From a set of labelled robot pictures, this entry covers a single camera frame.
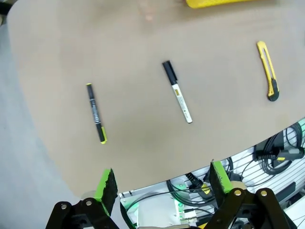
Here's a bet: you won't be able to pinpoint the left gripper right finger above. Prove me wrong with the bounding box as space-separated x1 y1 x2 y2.
204 161 290 229

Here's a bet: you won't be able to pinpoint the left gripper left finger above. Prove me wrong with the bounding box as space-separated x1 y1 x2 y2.
45 168 120 229

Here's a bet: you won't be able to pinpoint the white marker black cap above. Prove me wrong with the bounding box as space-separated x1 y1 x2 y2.
162 61 193 124

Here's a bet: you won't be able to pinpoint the yellow utility knife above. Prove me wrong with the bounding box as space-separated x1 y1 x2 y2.
256 41 280 102

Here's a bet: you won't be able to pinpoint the yellow plastic shopping basket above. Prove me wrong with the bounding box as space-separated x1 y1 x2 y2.
185 0 278 10

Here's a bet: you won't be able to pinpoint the black connector plug yellow label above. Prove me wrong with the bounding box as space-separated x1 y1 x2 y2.
187 172 213 198

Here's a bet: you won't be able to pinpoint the white slotted base panel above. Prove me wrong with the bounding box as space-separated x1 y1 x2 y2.
119 119 305 229

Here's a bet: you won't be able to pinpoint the silver electronics box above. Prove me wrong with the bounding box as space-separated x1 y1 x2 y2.
137 197 191 226

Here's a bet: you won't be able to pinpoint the black power adapter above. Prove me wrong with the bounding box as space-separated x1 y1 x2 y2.
262 133 290 167

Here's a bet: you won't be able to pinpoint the black highlighter pen yellow caps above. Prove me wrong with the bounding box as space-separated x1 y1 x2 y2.
85 83 108 145

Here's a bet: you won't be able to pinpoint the grey cable plug yellow label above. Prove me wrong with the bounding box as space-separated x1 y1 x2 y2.
276 146 305 163

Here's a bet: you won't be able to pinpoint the black coiled cable bundle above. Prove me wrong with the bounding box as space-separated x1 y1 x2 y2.
256 122 305 177

